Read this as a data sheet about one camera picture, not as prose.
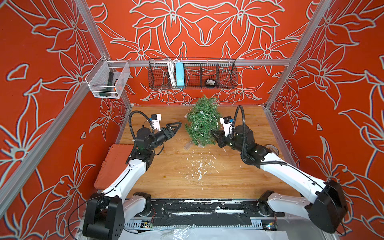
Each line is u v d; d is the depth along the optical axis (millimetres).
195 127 747
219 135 684
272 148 936
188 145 956
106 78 901
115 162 851
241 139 561
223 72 1005
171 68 878
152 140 634
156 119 697
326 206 383
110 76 892
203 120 733
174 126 698
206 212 727
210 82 956
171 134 656
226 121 648
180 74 896
